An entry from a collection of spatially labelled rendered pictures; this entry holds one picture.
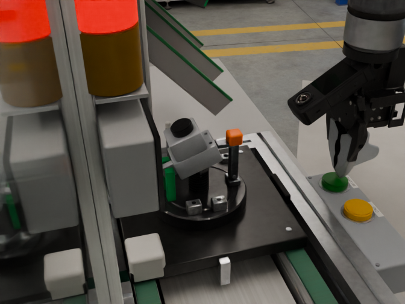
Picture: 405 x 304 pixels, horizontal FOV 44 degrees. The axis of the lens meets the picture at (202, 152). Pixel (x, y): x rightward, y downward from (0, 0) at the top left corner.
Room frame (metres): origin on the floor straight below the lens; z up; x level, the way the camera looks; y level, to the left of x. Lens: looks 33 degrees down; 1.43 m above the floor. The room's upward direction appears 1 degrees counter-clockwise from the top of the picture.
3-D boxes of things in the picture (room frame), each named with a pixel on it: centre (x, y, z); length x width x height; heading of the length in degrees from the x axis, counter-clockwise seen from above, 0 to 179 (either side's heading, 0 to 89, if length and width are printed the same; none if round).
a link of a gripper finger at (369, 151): (0.61, -0.23, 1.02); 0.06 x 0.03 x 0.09; 105
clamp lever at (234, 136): (0.59, -0.04, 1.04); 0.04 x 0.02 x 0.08; 105
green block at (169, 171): (0.55, 0.05, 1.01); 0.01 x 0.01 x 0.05; 15
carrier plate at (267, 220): (0.58, 0.01, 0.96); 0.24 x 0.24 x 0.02; 15
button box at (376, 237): (0.55, -0.22, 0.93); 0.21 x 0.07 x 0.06; 15
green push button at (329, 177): (0.62, -0.21, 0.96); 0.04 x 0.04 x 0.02
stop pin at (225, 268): (0.45, -0.03, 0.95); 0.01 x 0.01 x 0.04; 15
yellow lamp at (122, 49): (0.36, 0.07, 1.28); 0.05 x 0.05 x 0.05
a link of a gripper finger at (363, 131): (0.60, -0.21, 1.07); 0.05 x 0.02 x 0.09; 15
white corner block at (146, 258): (0.46, 0.08, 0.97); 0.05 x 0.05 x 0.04; 15
